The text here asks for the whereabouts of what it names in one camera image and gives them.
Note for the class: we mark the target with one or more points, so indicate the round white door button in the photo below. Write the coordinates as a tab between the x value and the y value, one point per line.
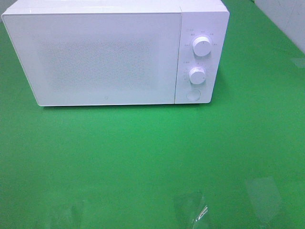
193	95

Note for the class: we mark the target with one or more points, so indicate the white timer knob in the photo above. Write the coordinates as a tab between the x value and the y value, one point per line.
197	75

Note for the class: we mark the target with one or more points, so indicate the white microwave door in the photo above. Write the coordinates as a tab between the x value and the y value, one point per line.
97	59

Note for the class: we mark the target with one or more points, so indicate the upper white power knob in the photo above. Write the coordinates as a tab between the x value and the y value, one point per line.
202	45

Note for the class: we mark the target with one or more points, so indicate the white microwave oven body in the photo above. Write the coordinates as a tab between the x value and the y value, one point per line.
198	17

